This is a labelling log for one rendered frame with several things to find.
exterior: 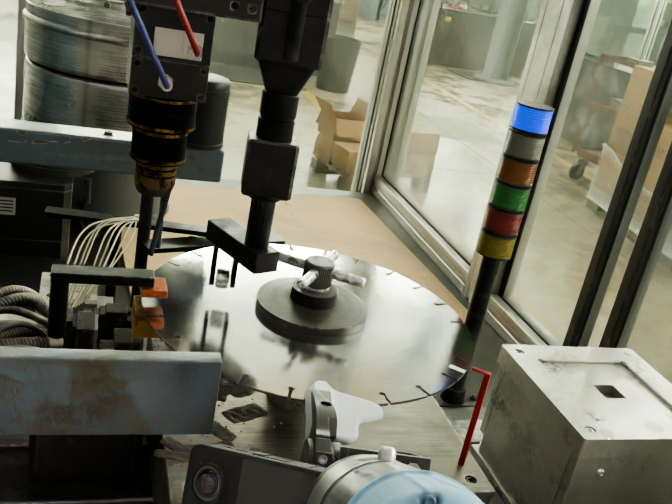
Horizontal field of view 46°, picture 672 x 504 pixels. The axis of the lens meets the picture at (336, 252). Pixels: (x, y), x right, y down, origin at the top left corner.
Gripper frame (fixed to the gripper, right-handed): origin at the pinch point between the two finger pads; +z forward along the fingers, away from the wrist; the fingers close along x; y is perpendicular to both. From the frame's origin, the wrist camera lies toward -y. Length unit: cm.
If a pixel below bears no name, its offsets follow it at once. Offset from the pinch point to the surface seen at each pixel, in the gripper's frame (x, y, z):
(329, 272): 18.4, 1.3, 8.3
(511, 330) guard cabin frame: 21, 37, 54
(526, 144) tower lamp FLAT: 38.4, 23.0, 17.6
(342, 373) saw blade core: 8.8, 2.9, 2.1
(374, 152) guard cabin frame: 65, 20, 110
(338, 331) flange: 12.8, 2.8, 7.3
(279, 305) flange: 14.6, -2.9, 9.4
